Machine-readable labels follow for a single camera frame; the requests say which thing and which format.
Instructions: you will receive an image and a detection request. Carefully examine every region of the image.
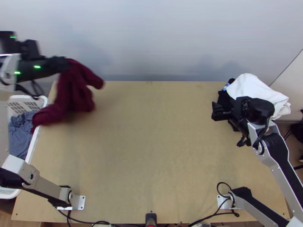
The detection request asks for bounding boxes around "grey garment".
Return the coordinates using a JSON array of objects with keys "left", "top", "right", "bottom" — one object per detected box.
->
[{"left": 8, "top": 111, "right": 36, "bottom": 160}]

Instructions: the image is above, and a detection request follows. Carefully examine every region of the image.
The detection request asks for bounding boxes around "maroon t-shirt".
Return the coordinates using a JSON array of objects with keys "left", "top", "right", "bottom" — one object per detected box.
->
[{"left": 31, "top": 58, "right": 106, "bottom": 127}]

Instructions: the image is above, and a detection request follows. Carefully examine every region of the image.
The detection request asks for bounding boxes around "pile of folded clothes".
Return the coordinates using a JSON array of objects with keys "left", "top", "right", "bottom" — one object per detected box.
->
[{"left": 217, "top": 73, "right": 292, "bottom": 121}]

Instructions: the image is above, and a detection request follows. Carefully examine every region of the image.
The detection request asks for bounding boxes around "white laundry basket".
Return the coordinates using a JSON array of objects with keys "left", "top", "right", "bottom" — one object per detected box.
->
[{"left": 0, "top": 94, "right": 49, "bottom": 201}]

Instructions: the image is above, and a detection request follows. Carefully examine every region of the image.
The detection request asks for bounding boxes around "black cable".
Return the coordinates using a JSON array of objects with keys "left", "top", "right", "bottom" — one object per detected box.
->
[
  {"left": 15, "top": 80, "right": 45, "bottom": 98},
  {"left": 66, "top": 209, "right": 112, "bottom": 227},
  {"left": 216, "top": 181, "right": 240, "bottom": 218}
]

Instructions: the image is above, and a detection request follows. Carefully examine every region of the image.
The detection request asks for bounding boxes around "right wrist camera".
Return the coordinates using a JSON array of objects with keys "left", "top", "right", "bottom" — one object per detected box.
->
[{"left": 236, "top": 96, "right": 252, "bottom": 117}]

